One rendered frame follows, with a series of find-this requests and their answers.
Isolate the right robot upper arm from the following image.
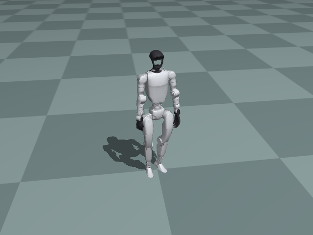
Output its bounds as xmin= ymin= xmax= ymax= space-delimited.
xmin=137 ymin=73 xmax=148 ymax=103

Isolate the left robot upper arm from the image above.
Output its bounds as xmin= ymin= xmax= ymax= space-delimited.
xmin=167 ymin=70 xmax=179 ymax=97

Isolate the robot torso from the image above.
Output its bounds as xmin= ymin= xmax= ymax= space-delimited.
xmin=145 ymin=68 xmax=169 ymax=120

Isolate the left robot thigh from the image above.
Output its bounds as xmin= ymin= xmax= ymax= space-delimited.
xmin=157 ymin=109 xmax=174 ymax=145

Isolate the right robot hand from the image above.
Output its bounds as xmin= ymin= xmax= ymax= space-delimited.
xmin=136 ymin=117 xmax=144 ymax=131

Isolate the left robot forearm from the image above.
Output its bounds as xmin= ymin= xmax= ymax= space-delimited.
xmin=172 ymin=95 xmax=180 ymax=113

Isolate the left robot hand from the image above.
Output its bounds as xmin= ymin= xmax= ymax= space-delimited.
xmin=173 ymin=109 xmax=180 ymax=128

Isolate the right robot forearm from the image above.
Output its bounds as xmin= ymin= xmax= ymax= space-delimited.
xmin=136 ymin=96 xmax=144 ymax=121

